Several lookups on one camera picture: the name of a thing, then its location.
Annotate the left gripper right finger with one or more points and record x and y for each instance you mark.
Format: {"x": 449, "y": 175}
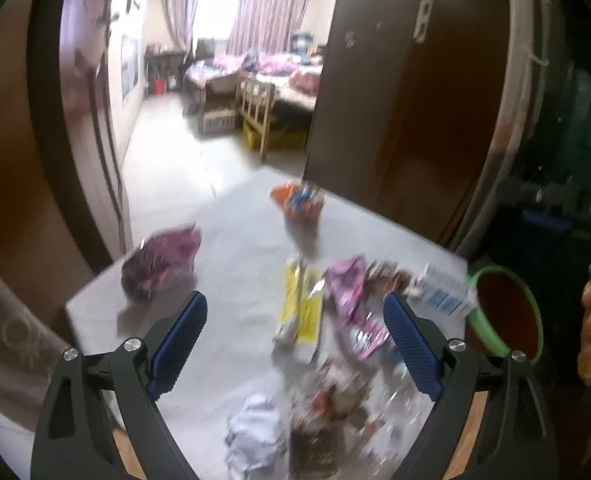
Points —
{"x": 515, "y": 439}

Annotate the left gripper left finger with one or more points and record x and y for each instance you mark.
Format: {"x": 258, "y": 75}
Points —
{"x": 73, "y": 438}

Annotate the white paper ball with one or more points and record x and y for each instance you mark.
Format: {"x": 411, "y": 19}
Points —
{"x": 255, "y": 440}

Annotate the dark Baisha cigarette pack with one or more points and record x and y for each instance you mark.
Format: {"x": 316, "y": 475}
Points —
{"x": 315, "y": 452}

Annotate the pink Pocky wrapper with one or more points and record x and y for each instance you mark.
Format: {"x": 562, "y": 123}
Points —
{"x": 358, "y": 313}

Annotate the yellow drink carton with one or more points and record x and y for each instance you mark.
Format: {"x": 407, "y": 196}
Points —
{"x": 299, "y": 322}

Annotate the clear plastic bottle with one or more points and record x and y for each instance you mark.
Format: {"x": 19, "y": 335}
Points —
{"x": 402, "y": 407}

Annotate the green rimmed trash bin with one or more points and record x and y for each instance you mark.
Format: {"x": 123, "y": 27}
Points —
{"x": 505, "y": 316}

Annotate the white blue medicine box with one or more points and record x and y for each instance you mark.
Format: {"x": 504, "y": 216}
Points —
{"x": 440, "y": 291}

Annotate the crumpled purple snack bag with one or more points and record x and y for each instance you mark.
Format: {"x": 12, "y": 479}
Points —
{"x": 163, "y": 260}

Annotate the dark brown wardrobe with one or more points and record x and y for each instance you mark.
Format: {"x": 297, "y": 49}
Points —
{"x": 407, "y": 107}

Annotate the crumpled printed paper wrapper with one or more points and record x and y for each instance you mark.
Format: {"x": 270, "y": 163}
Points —
{"x": 385, "y": 277}

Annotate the white table cloth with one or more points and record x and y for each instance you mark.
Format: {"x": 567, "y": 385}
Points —
{"x": 240, "y": 270}

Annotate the orange snack wrapper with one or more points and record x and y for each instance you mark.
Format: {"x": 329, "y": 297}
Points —
{"x": 299, "y": 201}

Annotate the yellow plastic crate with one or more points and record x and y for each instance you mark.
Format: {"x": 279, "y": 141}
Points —
{"x": 278, "y": 140}

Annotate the bed with pink bedding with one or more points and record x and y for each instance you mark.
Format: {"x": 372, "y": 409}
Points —
{"x": 295, "y": 82}

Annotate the white storage crate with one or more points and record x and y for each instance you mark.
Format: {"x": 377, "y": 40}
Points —
{"x": 216, "y": 121}

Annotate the red bucket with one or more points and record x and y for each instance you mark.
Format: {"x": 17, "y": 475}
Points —
{"x": 159, "y": 86}

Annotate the wooden bed footboard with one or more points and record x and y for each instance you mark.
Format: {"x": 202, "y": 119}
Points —
{"x": 254, "y": 101}

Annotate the dark wooden desk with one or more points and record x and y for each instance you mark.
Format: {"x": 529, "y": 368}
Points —
{"x": 168, "y": 64}

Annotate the pink window curtains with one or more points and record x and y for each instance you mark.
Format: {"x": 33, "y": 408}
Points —
{"x": 266, "y": 25}

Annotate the open brown wooden door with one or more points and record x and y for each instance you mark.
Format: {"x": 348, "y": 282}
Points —
{"x": 56, "y": 132}

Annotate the blue wall poster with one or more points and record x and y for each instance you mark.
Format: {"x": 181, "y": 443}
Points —
{"x": 129, "y": 61}

